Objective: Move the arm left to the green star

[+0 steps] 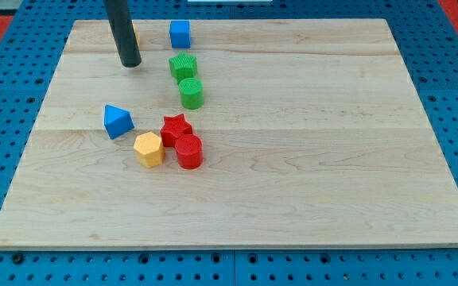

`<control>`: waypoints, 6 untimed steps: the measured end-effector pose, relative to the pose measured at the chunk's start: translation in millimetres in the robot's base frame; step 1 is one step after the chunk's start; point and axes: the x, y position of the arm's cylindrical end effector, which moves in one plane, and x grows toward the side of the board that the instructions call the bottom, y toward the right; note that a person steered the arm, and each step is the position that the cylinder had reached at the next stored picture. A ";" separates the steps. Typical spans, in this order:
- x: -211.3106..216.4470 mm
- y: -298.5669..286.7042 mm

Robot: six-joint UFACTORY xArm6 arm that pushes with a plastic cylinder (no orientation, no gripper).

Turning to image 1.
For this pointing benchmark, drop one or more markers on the green star block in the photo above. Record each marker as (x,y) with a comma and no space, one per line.
(183,66)

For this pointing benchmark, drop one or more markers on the blue triangular prism block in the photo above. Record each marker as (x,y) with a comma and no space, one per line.
(117,121)

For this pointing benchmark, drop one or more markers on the red star block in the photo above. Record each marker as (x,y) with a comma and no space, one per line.
(174,127)

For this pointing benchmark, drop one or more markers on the red cylinder block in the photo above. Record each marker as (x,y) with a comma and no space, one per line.
(189,150)

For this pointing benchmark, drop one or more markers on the green cylinder block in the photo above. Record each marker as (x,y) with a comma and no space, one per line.
(191,93)

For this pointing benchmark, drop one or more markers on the blue cube block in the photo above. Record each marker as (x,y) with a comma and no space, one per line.
(179,32)

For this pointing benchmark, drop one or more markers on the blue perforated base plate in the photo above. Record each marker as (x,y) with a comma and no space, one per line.
(32,37)

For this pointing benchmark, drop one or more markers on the light wooden board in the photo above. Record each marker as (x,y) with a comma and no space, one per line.
(314,137)

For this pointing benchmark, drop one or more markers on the yellow hexagon block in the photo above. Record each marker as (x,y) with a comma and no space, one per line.
(149,149)

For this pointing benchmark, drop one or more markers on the yellow block behind stick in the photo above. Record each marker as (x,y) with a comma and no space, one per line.
(136,33)

